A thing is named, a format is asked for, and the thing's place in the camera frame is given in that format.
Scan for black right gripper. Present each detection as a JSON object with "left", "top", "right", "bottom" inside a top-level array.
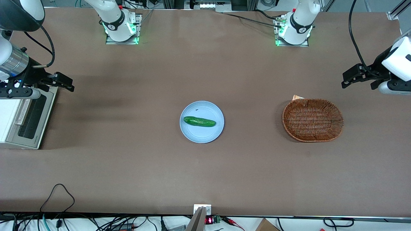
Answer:
[{"left": 20, "top": 63, "right": 75, "bottom": 92}]

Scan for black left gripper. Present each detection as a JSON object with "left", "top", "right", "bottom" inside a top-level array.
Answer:
[{"left": 341, "top": 47, "right": 394, "bottom": 90}]

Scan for white box device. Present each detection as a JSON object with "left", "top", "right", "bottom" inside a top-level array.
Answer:
[{"left": 6, "top": 87, "right": 59, "bottom": 150}]

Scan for brown wicker oval basket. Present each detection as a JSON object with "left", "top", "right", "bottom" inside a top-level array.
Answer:
[{"left": 282, "top": 98, "right": 344, "bottom": 142}]

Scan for green cucumber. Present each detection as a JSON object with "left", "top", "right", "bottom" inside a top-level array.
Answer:
[{"left": 183, "top": 116, "right": 216, "bottom": 127}]

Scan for light blue round plate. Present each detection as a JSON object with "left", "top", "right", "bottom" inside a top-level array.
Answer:
[{"left": 179, "top": 101, "right": 225, "bottom": 144}]

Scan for lit power strip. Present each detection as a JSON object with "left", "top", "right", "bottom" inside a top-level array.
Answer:
[{"left": 185, "top": 0, "right": 232, "bottom": 13}]

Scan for brown cardboard box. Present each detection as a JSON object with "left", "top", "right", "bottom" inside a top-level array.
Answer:
[{"left": 255, "top": 218, "right": 280, "bottom": 231}]

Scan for red clip leads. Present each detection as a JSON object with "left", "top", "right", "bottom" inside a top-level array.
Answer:
[{"left": 222, "top": 217, "right": 245, "bottom": 231}]

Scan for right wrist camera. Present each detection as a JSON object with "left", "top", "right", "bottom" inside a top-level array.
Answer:
[{"left": 0, "top": 87, "right": 41, "bottom": 100}]

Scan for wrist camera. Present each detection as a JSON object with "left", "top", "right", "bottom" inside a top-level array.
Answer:
[
  {"left": 0, "top": 87, "right": 41, "bottom": 100},
  {"left": 378, "top": 80, "right": 411, "bottom": 95}
]

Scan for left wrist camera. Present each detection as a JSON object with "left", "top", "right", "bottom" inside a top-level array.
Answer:
[{"left": 378, "top": 80, "right": 411, "bottom": 95}]

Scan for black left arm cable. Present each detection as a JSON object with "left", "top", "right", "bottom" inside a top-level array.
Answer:
[{"left": 348, "top": 0, "right": 381, "bottom": 79}]

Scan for aluminium frame profile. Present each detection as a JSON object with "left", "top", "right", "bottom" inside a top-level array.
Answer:
[{"left": 386, "top": 0, "right": 411, "bottom": 21}]

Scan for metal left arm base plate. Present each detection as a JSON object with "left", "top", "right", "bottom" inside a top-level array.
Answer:
[{"left": 274, "top": 16, "right": 310, "bottom": 47}]

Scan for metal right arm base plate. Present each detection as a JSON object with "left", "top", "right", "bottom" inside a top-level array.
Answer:
[{"left": 106, "top": 13, "right": 142, "bottom": 45}]

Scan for black looped thin cable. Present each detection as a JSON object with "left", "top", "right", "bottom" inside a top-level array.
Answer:
[{"left": 40, "top": 184, "right": 75, "bottom": 213}]

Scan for black cable across table edge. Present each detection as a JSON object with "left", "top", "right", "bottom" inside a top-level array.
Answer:
[{"left": 222, "top": 9, "right": 284, "bottom": 29}]

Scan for black oval coiled cable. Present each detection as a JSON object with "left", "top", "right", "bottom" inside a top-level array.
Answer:
[{"left": 323, "top": 217, "right": 354, "bottom": 228}]

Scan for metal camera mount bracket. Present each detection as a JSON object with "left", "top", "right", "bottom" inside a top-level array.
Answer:
[{"left": 186, "top": 204, "right": 212, "bottom": 231}]

